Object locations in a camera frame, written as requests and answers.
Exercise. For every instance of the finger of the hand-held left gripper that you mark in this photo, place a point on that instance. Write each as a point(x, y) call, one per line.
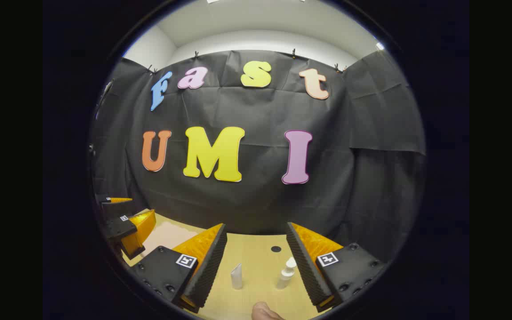
point(114, 209)
point(120, 227)

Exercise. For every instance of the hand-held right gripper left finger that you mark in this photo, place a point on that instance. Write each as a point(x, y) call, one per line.
point(207, 271)

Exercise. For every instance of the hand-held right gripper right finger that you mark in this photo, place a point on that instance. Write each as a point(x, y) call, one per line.
point(307, 271)

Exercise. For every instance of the white cosmetic tube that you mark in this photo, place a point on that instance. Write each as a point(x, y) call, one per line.
point(237, 276)

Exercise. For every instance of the black backdrop cloth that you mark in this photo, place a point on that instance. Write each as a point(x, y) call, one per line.
point(256, 200)

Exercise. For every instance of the white pump bottle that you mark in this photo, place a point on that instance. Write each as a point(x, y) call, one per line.
point(286, 274)

